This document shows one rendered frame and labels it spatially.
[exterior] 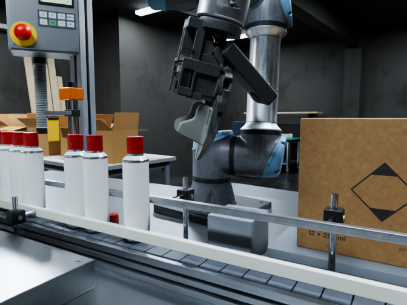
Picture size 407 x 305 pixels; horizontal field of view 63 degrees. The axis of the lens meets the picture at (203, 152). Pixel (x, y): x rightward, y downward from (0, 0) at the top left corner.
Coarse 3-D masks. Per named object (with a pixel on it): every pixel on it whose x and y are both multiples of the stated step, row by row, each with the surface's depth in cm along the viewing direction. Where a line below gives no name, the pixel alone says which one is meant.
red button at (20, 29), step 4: (20, 24) 80; (24, 24) 80; (16, 28) 79; (20, 28) 79; (24, 28) 80; (28, 28) 80; (16, 32) 79; (20, 32) 80; (24, 32) 80; (28, 32) 80; (16, 36) 80; (20, 36) 80; (24, 36) 80; (28, 36) 81; (24, 40) 81
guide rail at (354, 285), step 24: (48, 216) 75; (72, 216) 70; (144, 240) 61; (168, 240) 58; (240, 264) 51; (264, 264) 49; (288, 264) 47; (336, 288) 44; (360, 288) 43; (384, 288) 41
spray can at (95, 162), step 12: (96, 144) 69; (84, 156) 69; (96, 156) 69; (84, 168) 69; (96, 168) 69; (84, 180) 70; (96, 180) 69; (84, 192) 70; (96, 192) 69; (108, 192) 72; (84, 204) 71; (96, 204) 70; (108, 204) 72; (96, 216) 70; (108, 216) 72
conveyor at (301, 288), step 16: (0, 208) 89; (48, 224) 76; (64, 224) 76; (112, 240) 66; (160, 256) 59; (176, 256) 59; (192, 256) 59; (224, 272) 53; (240, 272) 53; (256, 272) 53; (288, 288) 48; (304, 288) 48; (320, 288) 48; (352, 304) 44; (368, 304) 44; (384, 304) 44
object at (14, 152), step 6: (12, 132) 84; (18, 132) 83; (24, 132) 84; (12, 138) 84; (18, 138) 83; (12, 144) 84; (18, 144) 83; (12, 150) 83; (18, 150) 83; (12, 156) 83; (18, 156) 83; (12, 162) 83; (18, 162) 83; (12, 168) 83; (18, 168) 83; (12, 174) 83; (18, 174) 83; (12, 180) 84; (18, 180) 83; (12, 186) 84; (18, 186) 83; (12, 192) 84; (18, 192) 84; (18, 198) 84
